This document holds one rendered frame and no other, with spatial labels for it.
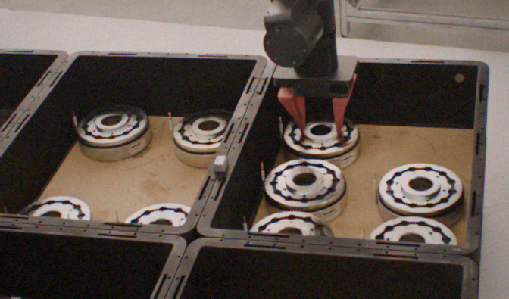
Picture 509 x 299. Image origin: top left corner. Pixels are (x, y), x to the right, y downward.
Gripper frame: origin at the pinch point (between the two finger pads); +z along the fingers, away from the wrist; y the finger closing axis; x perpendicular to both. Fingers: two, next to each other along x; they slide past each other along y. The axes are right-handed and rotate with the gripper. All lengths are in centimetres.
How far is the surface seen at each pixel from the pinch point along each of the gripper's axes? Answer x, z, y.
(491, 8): 214, 87, 15
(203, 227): -30.0, -5.9, -6.6
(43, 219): -31.0, -6.0, -25.2
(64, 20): 61, 16, -69
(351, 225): -15.3, 4.2, 6.6
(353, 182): -6.6, 4.2, 5.3
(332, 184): -11.4, 1.1, 3.7
